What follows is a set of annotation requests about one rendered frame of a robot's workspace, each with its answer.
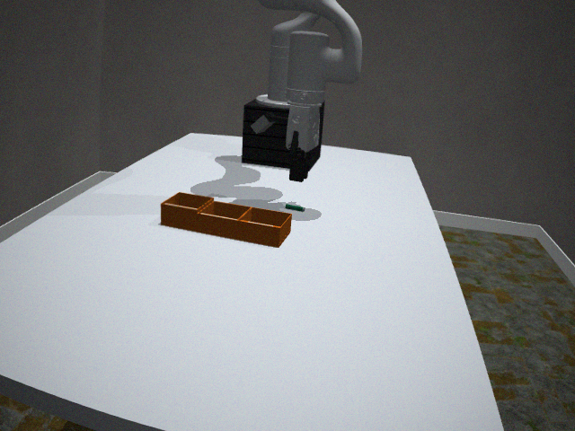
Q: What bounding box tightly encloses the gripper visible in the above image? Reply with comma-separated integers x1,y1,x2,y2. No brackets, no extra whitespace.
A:
286,101,322,182

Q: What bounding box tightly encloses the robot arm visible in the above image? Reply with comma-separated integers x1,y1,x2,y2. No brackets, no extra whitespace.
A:
256,0,362,108

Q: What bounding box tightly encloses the brown three-compartment tray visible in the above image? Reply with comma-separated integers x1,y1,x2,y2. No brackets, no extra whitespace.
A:
161,192,292,248

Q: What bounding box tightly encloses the green cylinder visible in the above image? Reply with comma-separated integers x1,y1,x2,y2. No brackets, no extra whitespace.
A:
286,204,305,212

